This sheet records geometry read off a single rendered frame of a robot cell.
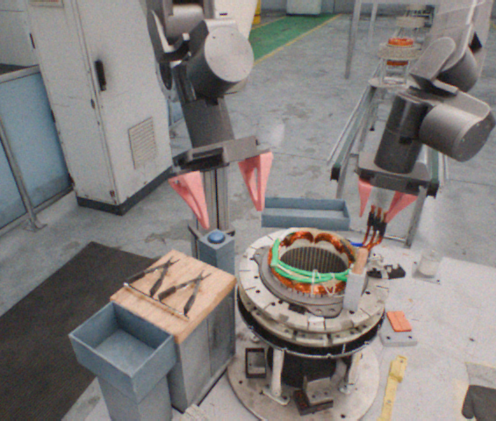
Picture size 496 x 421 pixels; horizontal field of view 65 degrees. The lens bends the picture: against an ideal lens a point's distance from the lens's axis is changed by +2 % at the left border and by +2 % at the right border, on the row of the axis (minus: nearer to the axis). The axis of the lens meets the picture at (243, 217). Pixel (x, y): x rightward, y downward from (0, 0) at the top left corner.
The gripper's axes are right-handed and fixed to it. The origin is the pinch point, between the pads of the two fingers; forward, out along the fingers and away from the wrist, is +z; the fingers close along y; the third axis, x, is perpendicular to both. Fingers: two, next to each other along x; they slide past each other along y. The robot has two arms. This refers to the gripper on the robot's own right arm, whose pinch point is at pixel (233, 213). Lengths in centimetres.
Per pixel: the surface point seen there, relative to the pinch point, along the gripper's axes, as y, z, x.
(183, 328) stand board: -4.7, 21.4, 25.6
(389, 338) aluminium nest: 49, 49, 31
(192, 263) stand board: 4.9, 13.1, 40.2
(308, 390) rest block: 19, 47, 26
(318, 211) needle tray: 50, 13, 48
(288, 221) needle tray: 37, 12, 46
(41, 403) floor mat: -46, 72, 149
